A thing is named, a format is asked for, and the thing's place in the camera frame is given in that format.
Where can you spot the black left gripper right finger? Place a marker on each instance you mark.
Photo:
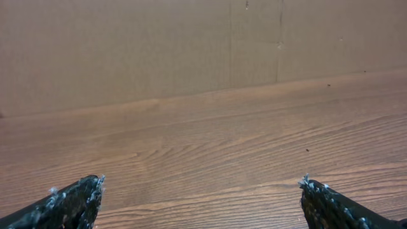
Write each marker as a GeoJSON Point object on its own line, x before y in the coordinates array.
{"type": "Point", "coordinates": [325, 208]}

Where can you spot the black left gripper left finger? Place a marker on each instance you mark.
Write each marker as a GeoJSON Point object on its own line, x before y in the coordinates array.
{"type": "Point", "coordinates": [76, 207]}

